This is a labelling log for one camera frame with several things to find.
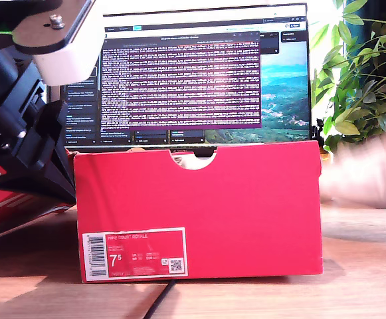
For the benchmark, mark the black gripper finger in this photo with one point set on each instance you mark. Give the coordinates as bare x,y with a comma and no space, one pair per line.
56,133
30,177

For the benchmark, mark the red Nike shoebox lid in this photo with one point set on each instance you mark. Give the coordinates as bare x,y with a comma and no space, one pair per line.
10,206

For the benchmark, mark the red Nike shoebox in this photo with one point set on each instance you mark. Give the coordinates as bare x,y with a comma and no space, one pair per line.
212,216

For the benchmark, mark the wide black computer monitor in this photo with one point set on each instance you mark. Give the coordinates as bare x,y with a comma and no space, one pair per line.
179,83

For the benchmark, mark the amber pump bottle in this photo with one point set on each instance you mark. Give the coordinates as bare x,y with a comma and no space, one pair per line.
319,133

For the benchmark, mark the green leafy houseplant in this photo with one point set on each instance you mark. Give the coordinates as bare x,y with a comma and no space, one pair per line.
372,99

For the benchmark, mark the white camera box with bracket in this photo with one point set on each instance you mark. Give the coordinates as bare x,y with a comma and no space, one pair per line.
66,63

